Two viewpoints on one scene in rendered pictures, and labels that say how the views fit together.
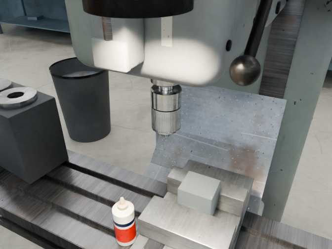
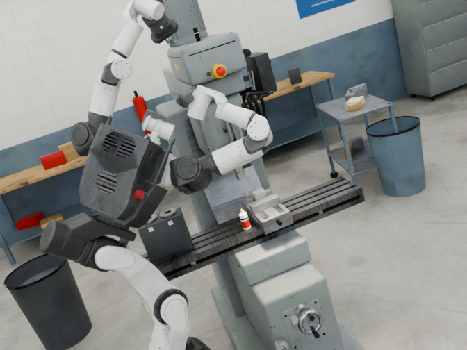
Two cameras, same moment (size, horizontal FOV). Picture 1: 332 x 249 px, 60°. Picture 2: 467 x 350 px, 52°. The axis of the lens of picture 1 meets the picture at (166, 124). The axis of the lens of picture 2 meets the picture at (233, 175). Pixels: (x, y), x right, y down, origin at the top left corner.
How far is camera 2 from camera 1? 2.02 m
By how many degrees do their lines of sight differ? 35
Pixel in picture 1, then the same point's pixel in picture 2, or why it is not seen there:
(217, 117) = (232, 188)
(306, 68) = not seen: hidden behind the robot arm
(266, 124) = (252, 178)
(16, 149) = (184, 230)
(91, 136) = (81, 332)
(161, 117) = (241, 173)
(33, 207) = (206, 246)
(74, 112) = (58, 314)
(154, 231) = (258, 207)
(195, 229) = (267, 198)
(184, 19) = not seen: hidden behind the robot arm
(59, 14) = not seen: outside the picture
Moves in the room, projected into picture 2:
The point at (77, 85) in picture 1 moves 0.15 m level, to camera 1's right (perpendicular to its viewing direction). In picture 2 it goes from (54, 281) to (72, 270)
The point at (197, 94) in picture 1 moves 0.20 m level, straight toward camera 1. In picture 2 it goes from (217, 184) to (237, 189)
